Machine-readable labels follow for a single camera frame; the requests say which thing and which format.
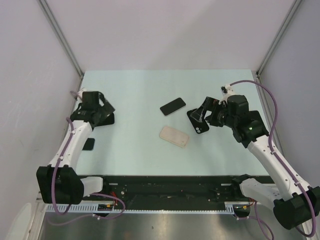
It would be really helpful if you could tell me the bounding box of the white-edged black phone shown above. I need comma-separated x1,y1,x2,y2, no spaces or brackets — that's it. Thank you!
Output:
159,97,186,116

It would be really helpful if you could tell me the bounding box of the beige phone case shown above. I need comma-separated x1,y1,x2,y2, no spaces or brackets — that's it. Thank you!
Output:
159,126,190,148

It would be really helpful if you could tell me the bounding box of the teal-edged phone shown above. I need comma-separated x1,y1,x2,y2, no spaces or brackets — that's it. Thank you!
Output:
82,138,95,151

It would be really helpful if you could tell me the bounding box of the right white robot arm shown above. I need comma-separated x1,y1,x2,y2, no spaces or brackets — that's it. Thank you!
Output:
187,94,320,230

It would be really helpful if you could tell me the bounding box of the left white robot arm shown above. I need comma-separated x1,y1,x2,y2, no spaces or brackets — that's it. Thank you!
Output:
36,91,115,205

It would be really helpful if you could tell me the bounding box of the large black phone case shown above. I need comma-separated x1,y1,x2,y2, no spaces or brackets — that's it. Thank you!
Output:
186,109,210,134

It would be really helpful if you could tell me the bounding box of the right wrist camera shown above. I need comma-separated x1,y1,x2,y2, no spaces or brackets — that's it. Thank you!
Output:
219,84,236,105

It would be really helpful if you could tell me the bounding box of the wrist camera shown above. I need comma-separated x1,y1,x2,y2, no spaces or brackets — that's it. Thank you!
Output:
219,84,236,105
74,88,87,101

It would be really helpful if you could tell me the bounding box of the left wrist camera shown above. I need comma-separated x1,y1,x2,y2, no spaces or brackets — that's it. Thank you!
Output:
74,88,87,101

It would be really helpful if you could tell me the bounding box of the slotted cable duct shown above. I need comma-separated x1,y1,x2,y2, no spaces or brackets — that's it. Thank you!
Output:
46,201,253,214

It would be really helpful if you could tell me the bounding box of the left aluminium frame post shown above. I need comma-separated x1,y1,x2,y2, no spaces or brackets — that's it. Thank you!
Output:
37,0,85,80

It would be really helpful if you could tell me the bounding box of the aluminium frame post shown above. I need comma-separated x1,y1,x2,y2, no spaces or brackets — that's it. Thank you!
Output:
37,0,85,80
255,0,305,78

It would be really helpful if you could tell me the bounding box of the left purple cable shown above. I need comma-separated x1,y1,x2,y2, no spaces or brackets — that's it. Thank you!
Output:
46,89,126,226

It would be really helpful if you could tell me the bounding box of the right aluminium frame post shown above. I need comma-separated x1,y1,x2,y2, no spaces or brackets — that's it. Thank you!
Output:
255,0,305,78

